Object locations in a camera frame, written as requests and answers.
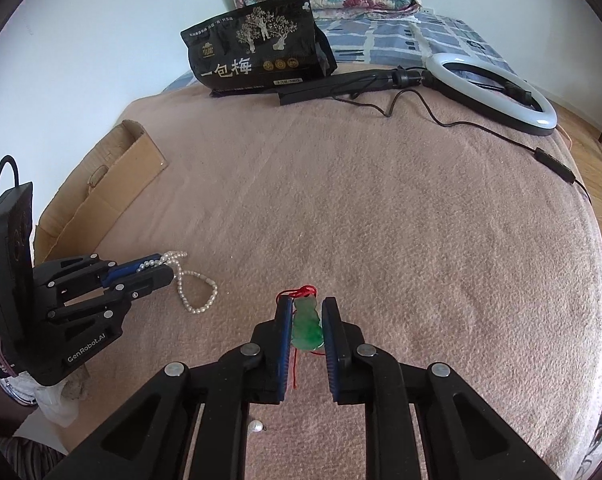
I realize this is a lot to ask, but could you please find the blue checked bed sheet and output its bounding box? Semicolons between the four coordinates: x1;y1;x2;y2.
166;10;512;92

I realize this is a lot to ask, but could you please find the green jade pendant red cord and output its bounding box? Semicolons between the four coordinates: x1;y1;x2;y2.
251;285;327;433

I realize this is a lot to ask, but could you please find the white ring light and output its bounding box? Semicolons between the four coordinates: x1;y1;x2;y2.
408;20;558;136

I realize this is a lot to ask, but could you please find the white plastic bag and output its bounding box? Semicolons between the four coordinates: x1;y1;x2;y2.
33;382;78;428

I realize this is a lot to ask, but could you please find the white pearl necklace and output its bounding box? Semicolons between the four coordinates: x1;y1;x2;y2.
137;249;218;316

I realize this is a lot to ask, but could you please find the black folded tripod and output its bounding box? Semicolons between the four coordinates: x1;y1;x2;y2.
279;67;424;107

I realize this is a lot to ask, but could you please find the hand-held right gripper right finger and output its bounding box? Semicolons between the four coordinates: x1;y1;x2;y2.
321;296;562;480

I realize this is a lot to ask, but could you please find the black ring light cable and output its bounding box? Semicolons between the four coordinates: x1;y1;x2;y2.
331;80;593;206

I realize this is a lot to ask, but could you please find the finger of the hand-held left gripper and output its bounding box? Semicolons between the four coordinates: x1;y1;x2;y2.
35;254;165;295
47;265;176;324

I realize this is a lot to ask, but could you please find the cardboard box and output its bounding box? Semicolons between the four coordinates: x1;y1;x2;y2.
33;120;169;266

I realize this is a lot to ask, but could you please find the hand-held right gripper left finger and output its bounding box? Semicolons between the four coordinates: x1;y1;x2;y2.
46;296;294;480

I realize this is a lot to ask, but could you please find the black snack bag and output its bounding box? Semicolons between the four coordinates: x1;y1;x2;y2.
181;0;338;97

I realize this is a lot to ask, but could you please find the striped clothing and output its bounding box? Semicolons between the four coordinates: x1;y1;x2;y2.
0;435;69;480

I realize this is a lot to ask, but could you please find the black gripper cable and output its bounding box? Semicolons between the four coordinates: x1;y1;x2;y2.
0;157;22;321

